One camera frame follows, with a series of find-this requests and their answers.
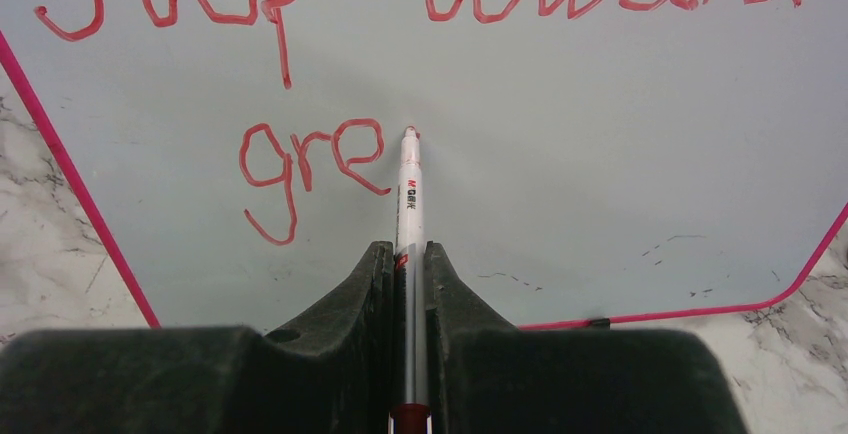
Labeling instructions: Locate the red capped white marker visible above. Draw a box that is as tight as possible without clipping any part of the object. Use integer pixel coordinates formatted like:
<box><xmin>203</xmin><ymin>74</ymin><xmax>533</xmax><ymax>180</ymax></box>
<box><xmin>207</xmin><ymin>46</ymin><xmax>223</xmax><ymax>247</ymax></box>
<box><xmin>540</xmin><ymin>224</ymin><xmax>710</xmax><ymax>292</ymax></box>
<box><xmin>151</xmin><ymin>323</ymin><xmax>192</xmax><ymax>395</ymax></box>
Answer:
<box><xmin>390</xmin><ymin>126</ymin><xmax>430</xmax><ymax>433</ymax></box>

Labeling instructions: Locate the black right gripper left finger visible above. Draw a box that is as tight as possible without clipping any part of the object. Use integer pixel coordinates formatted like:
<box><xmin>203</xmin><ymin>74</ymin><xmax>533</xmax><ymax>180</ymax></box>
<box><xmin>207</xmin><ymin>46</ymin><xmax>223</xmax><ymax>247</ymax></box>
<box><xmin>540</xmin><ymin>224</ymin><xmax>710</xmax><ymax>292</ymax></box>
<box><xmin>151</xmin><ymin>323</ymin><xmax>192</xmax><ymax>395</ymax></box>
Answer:
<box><xmin>1</xmin><ymin>241</ymin><xmax>393</xmax><ymax>433</ymax></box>

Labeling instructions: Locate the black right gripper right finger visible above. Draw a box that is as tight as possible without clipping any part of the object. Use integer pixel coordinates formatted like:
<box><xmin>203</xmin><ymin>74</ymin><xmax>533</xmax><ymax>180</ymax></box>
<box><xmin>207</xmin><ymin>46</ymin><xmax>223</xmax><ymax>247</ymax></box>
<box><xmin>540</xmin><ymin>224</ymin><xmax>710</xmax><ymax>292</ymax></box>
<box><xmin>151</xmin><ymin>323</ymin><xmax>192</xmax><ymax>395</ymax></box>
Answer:
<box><xmin>424</xmin><ymin>242</ymin><xmax>747</xmax><ymax>433</ymax></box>

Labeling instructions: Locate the wire whiteboard easel stand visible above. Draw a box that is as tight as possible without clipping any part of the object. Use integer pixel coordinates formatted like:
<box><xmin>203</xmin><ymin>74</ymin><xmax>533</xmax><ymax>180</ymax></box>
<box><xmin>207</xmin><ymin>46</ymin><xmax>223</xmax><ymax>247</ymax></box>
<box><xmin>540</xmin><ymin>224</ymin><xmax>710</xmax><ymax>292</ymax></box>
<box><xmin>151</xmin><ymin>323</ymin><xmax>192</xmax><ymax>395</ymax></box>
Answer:
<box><xmin>586</xmin><ymin>318</ymin><xmax>611</xmax><ymax>330</ymax></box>

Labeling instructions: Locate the red framed whiteboard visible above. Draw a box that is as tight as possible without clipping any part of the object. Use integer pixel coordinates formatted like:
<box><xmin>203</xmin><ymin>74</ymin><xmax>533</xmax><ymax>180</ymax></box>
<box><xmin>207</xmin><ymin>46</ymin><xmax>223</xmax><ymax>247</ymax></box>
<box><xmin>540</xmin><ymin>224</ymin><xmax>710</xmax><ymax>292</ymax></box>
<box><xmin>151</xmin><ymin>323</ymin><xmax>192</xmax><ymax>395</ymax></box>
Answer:
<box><xmin>1</xmin><ymin>0</ymin><xmax>847</xmax><ymax>329</ymax></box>

